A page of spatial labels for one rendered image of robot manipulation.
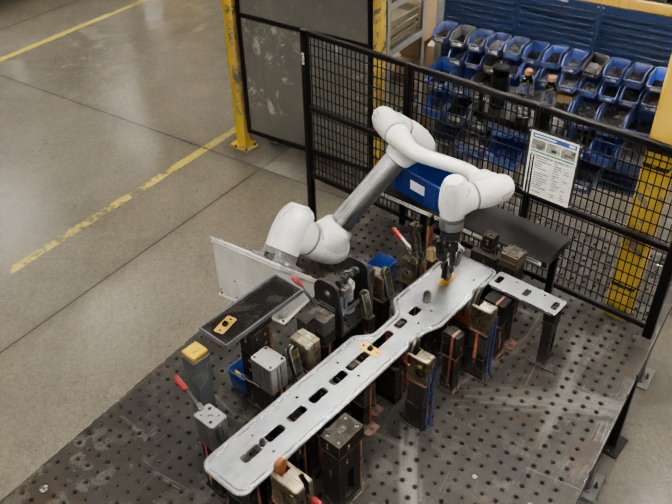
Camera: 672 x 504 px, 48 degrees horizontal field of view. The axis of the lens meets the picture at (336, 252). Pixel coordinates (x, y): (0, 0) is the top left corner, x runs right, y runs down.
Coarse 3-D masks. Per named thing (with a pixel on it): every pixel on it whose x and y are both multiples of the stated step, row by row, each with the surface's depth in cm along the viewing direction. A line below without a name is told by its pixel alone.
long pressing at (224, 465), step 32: (448, 256) 306; (416, 288) 291; (448, 288) 291; (416, 320) 277; (448, 320) 278; (352, 352) 265; (384, 352) 265; (320, 384) 253; (352, 384) 253; (256, 416) 242; (320, 416) 242; (224, 448) 233; (288, 448) 233; (224, 480) 224; (256, 480) 224
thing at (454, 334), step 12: (444, 336) 275; (456, 336) 272; (444, 348) 278; (456, 348) 273; (444, 360) 282; (456, 360) 277; (444, 372) 285; (456, 372) 285; (444, 384) 288; (456, 384) 286
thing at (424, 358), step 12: (420, 348) 260; (408, 360) 259; (420, 360) 255; (432, 360) 256; (408, 372) 263; (420, 372) 259; (432, 372) 259; (420, 384) 262; (408, 396) 270; (420, 396) 266; (432, 396) 267; (408, 408) 273; (420, 408) 269; (408, 420) 277; (420, 420) 272; (432, 420) 278
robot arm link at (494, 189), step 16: (400, 128) 298; (400, 144) 294; (416, 144) 292; (416, 160) 291; (432, 160) 287; (448, 160) 284; (464, 176) 282; (480, 176) 272; (496, 176) 272; (480, 192) 267; (496, 192) 269; (512, 192) 273; (480, 208) 272
